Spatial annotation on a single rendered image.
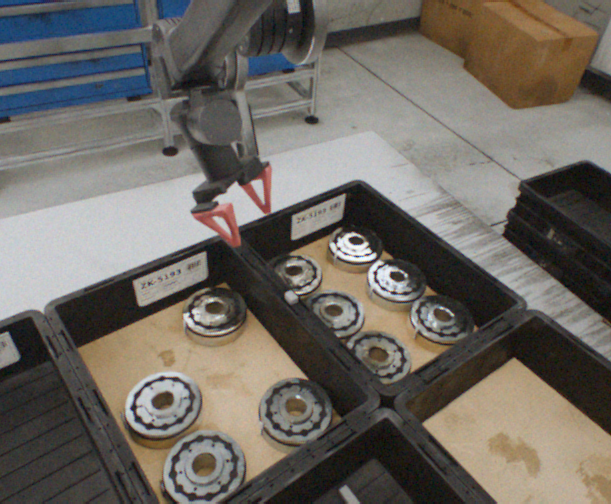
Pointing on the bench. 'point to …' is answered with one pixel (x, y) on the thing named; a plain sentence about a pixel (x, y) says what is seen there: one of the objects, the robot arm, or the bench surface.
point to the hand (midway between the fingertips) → (251, 224)
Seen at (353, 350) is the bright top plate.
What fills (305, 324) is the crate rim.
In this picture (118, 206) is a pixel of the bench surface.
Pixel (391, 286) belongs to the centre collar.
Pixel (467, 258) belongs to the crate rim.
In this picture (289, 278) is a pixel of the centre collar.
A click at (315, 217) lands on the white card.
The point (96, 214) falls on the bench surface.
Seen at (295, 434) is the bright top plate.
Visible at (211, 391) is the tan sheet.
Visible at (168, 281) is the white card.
